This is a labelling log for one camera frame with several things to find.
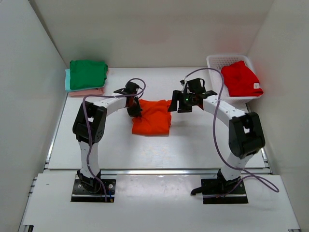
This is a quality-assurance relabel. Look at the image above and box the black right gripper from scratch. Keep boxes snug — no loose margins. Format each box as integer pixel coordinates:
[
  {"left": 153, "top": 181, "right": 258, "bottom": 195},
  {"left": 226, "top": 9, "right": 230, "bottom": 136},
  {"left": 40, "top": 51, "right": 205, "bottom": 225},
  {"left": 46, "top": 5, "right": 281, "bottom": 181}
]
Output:
[{"left": 169, "top": 90, "right": 195, "bottom": 113}]

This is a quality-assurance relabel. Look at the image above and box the orange t shirt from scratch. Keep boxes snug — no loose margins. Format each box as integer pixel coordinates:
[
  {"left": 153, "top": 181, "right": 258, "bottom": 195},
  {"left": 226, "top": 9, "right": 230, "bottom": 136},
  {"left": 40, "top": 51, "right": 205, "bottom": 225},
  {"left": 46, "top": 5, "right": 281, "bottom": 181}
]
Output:
[{"left": 132, "top": 99, "right": 171, "bottom": 136}]

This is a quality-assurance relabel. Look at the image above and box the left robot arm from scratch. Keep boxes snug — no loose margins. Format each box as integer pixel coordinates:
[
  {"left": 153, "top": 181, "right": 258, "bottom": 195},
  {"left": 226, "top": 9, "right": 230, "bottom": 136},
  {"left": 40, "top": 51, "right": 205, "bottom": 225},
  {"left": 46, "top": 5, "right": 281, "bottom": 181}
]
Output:
[{"left": 72, "top": 78, "right": 146, "bottom": 197}]

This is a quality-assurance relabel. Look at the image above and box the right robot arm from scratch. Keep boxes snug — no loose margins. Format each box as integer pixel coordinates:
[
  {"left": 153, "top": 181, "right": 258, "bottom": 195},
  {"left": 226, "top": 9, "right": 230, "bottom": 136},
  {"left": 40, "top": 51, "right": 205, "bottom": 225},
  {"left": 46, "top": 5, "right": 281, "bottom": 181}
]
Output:
[{"left": 168, "top": 78, "right": 265, "bottom": 194}]

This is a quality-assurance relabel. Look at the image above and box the pink folded t shirt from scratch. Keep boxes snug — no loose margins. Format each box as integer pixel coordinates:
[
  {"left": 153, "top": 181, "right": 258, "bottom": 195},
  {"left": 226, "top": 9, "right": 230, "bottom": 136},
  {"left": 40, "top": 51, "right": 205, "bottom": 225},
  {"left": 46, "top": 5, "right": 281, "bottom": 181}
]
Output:
[{"left": 68, "top": 87, "right": 104, "bottom": 97}]

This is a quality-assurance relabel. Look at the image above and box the white plastic basket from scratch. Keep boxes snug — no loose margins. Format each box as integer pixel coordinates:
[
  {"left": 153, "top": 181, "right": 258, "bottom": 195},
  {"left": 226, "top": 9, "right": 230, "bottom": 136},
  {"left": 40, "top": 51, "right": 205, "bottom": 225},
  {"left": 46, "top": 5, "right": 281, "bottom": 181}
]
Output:
[{"left": 206, "top": 54, "right": 263, "bottom": 104}]

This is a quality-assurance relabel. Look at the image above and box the red t shirt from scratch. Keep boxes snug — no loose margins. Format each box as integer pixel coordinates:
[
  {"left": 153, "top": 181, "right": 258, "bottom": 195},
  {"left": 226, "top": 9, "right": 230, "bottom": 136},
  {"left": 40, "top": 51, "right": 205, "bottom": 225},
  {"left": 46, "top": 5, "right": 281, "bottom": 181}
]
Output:
[{"left": 221, "top": 61, "right": 264, "bottom": 97}]

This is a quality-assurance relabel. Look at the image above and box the green folded t shirt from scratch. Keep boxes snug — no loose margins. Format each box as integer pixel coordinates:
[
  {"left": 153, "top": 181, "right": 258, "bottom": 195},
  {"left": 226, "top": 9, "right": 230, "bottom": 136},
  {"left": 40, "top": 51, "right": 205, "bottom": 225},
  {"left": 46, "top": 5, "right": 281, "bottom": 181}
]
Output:
[{"left": 70, "top": 59, "right": 109, "bottom": 91}]

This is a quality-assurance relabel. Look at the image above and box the teal folded t shirt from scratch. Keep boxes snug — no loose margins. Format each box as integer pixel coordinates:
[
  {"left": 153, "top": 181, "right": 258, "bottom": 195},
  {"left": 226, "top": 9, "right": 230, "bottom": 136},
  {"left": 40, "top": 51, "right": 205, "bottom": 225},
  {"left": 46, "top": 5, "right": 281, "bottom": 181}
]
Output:
[{"left": 65, "top": 69, "right": 105, "bottom": 92}]

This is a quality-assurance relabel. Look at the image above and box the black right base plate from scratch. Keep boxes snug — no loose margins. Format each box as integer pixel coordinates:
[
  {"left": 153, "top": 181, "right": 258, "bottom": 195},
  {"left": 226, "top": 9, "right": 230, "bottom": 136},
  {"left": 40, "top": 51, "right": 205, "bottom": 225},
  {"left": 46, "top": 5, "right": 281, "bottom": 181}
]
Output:
[{"left": 190, "top": 179, "right": 249, "bottom": 204}]

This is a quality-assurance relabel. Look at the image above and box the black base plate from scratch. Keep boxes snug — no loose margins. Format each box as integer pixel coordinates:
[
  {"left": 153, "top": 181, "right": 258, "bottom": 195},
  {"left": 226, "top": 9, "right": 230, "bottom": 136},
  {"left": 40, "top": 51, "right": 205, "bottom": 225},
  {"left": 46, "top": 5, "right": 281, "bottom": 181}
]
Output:
[
  {"left": 70, "top": 175, "right": 116, "bottom": 203},
  {"left": 190, "top": 179, "right": 249, "bottom": 204}
]

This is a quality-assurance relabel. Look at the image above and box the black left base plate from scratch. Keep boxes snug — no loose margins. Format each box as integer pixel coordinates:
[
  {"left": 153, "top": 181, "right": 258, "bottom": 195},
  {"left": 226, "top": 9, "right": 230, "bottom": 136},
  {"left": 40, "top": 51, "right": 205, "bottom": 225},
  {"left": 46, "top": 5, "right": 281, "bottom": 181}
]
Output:
[{"left": 70, "top": 175, "right": 116, "bottom": 203}]

